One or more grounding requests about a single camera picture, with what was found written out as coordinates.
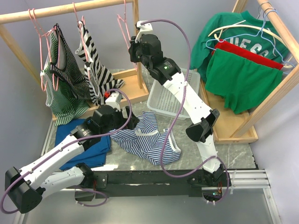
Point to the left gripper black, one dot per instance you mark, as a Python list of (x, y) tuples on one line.
[(123, 121)]

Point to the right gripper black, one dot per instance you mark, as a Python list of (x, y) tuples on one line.
[(132, 46)]

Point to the pink hanger with blue top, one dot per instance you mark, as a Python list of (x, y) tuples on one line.
[(122, 22)]

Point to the blue white striped tank top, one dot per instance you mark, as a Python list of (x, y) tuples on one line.
[(146, 141)]

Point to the green striped tank top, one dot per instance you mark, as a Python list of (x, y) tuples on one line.
[(70, 100)]

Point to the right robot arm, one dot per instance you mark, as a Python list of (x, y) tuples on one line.
[(203, 118)]

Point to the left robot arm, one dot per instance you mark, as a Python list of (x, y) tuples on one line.
[(28, 186)]

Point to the black white striped tank top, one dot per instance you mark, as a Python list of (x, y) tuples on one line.
[(97, 76)]

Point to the cream white hanger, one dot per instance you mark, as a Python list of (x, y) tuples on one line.
[(260, 30)]

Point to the red cloth on hanger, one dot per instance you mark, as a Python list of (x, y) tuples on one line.
[(228, 47)]

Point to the pink hanger far left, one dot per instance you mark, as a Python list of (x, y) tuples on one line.
[(41, 35)]

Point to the left wooden clothes rack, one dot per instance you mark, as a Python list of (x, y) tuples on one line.
[(135, 87)]

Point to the wooden clothes rack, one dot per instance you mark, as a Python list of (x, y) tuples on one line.
[(231, 128), (135, 87)]

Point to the white plastic perforated basket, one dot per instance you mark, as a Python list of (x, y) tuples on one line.
[(162, 102)]

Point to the black base beam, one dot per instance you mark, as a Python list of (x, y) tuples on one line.
[(156, 183)]

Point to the green sweatshirt with letters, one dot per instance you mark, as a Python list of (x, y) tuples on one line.
[(202, 53)]

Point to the green t-shirt front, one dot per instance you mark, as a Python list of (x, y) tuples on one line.
[(242, 83)]

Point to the right wooden clothes rack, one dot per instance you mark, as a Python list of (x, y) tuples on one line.
[(231, 128)]

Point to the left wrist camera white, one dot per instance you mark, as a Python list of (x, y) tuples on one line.
[(114, 100)]

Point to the light blue wire hanger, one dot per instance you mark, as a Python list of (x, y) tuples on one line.
[(250, 33)]

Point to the aluminium frame rail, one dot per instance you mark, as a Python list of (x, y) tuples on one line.
[(249, 179)]

